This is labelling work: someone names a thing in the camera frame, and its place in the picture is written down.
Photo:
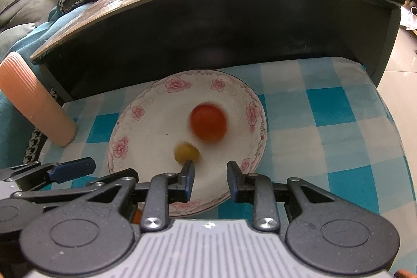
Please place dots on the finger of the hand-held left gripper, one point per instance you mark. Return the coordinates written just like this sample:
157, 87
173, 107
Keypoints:
123, 173
73, 168

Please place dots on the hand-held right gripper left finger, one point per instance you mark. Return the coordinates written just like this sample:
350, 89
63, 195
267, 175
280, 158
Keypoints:
190, 180

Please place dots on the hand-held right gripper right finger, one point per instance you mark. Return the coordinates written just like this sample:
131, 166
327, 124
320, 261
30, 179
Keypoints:
230, 182

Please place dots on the white floral rimmed plate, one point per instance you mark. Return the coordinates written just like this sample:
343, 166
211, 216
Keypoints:
153, 128

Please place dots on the large red tomato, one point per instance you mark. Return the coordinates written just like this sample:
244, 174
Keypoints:
208, 123

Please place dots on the pink ribbed cylinder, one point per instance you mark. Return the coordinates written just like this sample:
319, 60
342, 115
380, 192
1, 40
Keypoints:
32, 95

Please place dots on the blue white checkered cloth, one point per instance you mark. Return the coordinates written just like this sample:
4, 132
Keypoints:
325, 134

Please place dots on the teal blanket with houndstooth trim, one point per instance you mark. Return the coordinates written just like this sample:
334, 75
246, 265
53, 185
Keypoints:
19, 40

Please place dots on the black coffee table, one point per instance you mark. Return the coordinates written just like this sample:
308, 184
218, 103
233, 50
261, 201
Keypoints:
260, 4

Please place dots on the white paper bag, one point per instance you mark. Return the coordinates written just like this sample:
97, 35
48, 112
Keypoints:
409, 15

